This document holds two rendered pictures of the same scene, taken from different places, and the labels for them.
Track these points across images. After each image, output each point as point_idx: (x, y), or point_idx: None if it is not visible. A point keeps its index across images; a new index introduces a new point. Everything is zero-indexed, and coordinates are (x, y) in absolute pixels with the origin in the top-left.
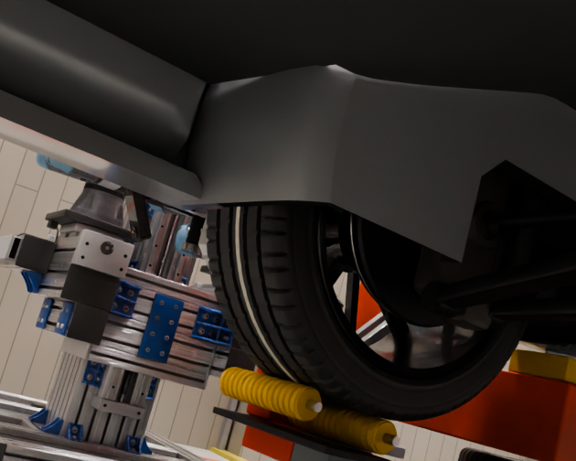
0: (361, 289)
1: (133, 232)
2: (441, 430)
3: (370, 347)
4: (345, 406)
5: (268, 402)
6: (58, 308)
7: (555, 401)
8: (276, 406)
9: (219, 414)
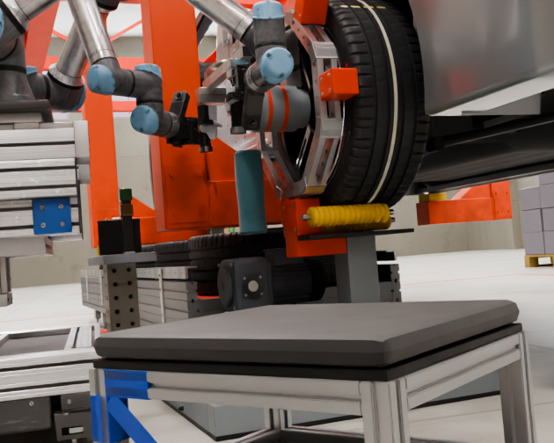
0: (164, 140)
1: (253, 125)
2: (273, 221)
3: (302, 177)
4: None
5: (363, 219)
6: None
7: None
8: (372, 219)
9: (317, 238)
